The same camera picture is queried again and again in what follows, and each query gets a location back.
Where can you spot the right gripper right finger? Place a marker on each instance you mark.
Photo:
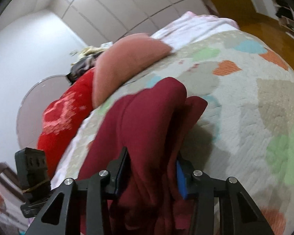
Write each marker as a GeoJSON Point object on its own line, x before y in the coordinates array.
{"type": "Point", "coordinates": [239, 214]}

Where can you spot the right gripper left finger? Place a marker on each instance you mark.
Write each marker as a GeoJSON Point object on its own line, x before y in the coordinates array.
{"type": "Point", "coordinates": [84, 200]}

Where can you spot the dark red garment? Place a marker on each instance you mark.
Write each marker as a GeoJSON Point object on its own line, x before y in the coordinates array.
{"type": "Point", "coordinates": [152, 125]}

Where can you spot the pile of clothes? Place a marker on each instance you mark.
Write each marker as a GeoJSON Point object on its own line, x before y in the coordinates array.
{"type": "Point", "coordinates": [86, 60]}

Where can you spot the red floral comforter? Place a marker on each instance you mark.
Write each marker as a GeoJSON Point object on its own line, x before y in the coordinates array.
{"type": "Point", "coordinates": [62, 119]}

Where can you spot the patchwork heart quilt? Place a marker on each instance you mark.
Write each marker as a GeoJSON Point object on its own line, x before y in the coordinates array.
{"type": "Point", "coordinates": [247, 129]}

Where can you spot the white wardrobe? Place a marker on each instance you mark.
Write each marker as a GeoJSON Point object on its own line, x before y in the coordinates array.
{"type": "Point", "coordinates": [100, 21]}

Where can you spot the cluttered white shelf unit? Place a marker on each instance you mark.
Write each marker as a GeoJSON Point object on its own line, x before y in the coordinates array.
{"type": "Point", "coordinates": [285, 16]}

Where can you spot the pink corduroy cushion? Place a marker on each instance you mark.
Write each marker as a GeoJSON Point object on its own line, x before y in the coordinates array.
{"type": "Point", "coordinates": [122, 61]}

